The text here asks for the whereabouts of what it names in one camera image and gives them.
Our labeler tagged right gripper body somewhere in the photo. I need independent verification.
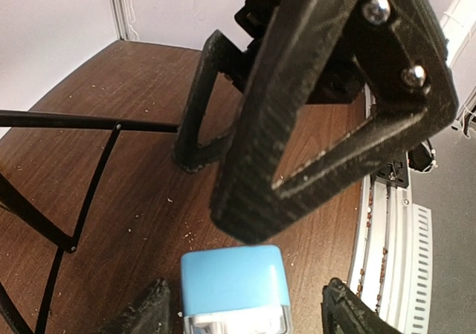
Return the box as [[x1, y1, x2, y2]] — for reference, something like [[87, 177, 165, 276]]
[[234, 0, 367, 106]]

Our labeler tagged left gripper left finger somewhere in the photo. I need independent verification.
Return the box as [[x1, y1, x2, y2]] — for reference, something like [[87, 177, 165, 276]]
[[96, 278, 172, 334]]

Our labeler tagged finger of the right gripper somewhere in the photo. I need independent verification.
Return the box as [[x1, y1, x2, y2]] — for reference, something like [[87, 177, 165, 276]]
[[210, 0, 458, 244], [173, 30, 245, 173]]

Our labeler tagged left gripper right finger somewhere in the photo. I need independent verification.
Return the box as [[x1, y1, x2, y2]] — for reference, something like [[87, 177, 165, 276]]
[[321, 277, 400, 334]]

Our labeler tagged blue metronome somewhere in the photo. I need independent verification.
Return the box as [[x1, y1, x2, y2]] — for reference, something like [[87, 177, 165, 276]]
[[181, 245, 292, 333]]

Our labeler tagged black music stand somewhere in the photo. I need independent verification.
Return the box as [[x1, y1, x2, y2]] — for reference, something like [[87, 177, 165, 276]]
[[1, 110, 178, 333]]

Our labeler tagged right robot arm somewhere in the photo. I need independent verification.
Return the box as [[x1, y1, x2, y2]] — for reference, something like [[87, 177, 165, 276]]
[[173, 0, 475, 244]]

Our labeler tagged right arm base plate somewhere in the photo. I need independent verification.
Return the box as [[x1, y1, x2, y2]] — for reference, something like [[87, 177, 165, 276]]
[[371, 139, 437, 188]]

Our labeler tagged left aluminium corner post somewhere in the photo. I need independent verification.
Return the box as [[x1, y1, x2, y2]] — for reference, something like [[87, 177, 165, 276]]
[[110, 0, 140, 42]]

